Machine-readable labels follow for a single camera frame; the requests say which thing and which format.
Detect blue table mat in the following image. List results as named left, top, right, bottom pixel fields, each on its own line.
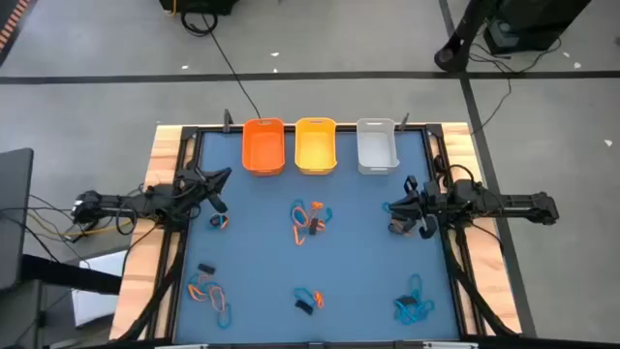
left=174, top=129, right=461, bottom=343

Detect white board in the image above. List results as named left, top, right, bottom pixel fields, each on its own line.
left=71, top=249, right=128, bottom=329

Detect black orange striped ramp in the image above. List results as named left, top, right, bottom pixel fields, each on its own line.
left=0, top=0, right=31, bottom=67

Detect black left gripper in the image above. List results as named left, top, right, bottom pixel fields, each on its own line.
left=186, top=167, right=233, bottom=215

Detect black cable bundle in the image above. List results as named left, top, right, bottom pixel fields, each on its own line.
left=0, top=193, right=146, bottom=272

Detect black equipment case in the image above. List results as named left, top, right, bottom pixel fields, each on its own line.
left=158, top=0, right=239, bottom=16

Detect black equipment box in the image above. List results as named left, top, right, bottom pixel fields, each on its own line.
left=482, top=0, right=593, bottom=55

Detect thin black floor cable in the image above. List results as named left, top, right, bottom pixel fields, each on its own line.
left=467, top=36, right=564, bottom=137

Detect black bar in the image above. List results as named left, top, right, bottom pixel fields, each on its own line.
left=21, top=254, right=123, bottom=296

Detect yellow plastic basket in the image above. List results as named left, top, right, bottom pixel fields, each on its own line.
left=294, top=116, right=339, bottom=175

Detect yellow cable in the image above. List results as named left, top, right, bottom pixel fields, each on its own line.
left=26, top=210, right=135, bottom=239

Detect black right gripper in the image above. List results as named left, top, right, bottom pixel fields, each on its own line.
left=387, top=175, right=448, bottom=241

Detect black cable conduit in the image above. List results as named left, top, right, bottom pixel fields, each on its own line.
left=113, top=227, right=190, bottom=343
left=438, top=227, right=517, bottom=338

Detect long black floor cable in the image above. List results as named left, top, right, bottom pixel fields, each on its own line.
left=180, top=2, right=264, bottom=120

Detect dark grey flat panel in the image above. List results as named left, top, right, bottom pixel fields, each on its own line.
left=0, top=147, right=35, bottom=292

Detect white plastic basket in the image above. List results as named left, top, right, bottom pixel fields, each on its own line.
left=356, top=117, right=401, bottom=176

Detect orange plastic basket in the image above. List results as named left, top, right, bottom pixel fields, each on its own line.
left=241, top=117, right=287, bottom=177

